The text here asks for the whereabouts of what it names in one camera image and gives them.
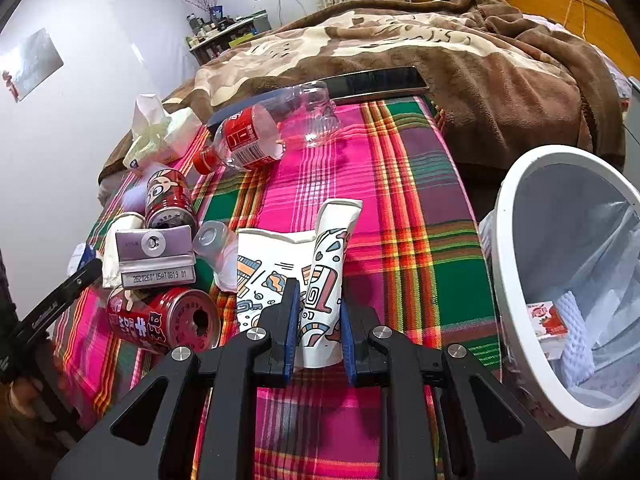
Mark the white trash bin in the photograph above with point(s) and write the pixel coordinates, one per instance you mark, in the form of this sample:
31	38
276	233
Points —
510	260

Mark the crushed patterned paper cup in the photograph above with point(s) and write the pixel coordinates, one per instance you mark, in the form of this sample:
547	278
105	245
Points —
320	280

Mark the wooden headboard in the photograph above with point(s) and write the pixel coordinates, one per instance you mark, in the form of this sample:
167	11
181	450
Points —
550	0

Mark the shelf with bottles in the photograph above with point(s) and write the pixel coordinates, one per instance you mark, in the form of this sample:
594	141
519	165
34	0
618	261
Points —
225	35

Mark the clear plastic cup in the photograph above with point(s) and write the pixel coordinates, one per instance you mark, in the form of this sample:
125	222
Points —
215	245

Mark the red cartoon drink can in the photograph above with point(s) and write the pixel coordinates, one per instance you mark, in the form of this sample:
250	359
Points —
167	192

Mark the black smartphone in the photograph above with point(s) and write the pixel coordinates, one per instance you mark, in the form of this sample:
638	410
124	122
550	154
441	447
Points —
375	82

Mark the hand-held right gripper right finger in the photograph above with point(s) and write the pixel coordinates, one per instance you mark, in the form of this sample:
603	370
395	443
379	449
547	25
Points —
350	345

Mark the pink plaid cloth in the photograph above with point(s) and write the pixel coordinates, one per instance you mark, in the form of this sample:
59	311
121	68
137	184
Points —
390	210

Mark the soft tissue pack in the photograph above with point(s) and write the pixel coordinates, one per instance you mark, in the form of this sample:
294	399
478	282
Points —
170	135

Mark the clear red-label plastic bottle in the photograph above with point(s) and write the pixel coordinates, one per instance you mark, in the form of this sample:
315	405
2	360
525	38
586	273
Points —
245	140

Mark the dented red drink can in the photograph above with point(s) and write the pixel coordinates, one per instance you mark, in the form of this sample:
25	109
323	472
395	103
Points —
150	317

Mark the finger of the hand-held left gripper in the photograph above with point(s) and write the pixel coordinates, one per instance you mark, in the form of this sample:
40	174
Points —
91	252
80	280

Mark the brown printed blanket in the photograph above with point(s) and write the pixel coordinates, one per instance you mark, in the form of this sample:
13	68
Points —
500	75

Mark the flattened purple drink carton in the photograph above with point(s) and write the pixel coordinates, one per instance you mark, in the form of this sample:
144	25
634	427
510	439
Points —
150	260

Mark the strawberry print carton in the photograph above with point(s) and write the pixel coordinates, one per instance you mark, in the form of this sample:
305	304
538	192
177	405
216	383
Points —
547	322

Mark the shiny wall poster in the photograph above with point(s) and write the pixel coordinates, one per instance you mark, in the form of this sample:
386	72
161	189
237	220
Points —
35	62

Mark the blue glasses case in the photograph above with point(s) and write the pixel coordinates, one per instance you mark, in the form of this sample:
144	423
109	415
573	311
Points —
220	117

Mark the clear bin liner bag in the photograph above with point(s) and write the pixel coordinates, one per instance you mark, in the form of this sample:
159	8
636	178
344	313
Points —
600	240

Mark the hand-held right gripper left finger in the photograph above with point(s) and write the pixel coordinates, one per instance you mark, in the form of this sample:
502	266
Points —
292	330

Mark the pink bed sheet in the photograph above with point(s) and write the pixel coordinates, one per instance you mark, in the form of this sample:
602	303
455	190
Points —
550	21

